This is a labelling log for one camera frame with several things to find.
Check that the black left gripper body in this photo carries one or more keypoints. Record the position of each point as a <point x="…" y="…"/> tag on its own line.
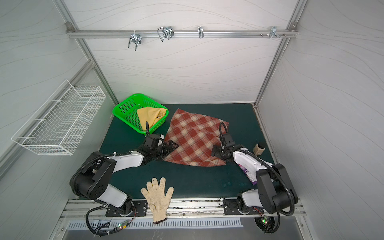
<point x="162" y="151"/>

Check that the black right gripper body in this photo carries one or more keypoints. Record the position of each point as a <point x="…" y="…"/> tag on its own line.
<point x="216" y="150"/>

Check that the red plaid skirt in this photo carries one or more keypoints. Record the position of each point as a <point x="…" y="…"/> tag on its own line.
<point x="196" y="135"/>

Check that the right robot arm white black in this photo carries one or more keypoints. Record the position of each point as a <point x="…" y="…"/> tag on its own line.
<point x="275" y="192"/>

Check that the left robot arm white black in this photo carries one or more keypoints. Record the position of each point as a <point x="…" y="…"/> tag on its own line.
<point x="92" y="179"/>

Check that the small beige bottle black cap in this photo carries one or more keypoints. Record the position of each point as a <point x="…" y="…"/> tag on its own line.
<point x="259" y="149"/>

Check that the yellow tan skirt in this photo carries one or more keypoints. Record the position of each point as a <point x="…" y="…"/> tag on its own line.
<point x="150" y="115"/>

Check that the purple snack packet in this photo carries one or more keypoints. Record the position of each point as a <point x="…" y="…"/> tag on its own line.
<point x="251" y="175"/>

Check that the green plastic basket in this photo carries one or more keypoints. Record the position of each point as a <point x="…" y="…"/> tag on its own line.
<point x="126" y="111"/>

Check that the white knit work glove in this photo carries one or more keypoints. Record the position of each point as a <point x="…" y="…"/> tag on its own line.
<point x="158" y="199"/>

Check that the metal u-bolt hook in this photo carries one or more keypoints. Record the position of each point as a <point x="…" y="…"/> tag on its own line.
<point x="165" y="32"/>
<point x="135" y="40"/>

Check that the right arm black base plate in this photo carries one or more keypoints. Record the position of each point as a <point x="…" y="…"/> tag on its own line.
<point x="238" y="207"/>

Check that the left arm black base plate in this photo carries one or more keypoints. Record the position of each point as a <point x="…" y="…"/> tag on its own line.
<point x="129" y="209"/>

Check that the white wire basket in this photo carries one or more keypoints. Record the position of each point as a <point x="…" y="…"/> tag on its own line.
<point x="59" y="125"/>

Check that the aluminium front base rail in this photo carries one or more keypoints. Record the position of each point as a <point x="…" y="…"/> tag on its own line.
<point x="178" y="208"/>

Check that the aluminium cross rail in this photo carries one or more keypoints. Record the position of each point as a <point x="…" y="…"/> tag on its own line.
<point x="179" y="34"/>

